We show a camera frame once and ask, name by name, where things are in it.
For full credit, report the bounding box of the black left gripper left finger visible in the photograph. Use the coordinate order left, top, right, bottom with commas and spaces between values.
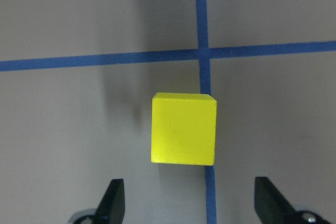
93, 179, 124, 224

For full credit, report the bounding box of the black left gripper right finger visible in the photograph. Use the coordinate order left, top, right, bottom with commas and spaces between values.
254, 177, 304, 224

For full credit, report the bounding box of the yellow wooden block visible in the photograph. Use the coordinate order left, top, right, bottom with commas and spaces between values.
151, 92, 217, 166

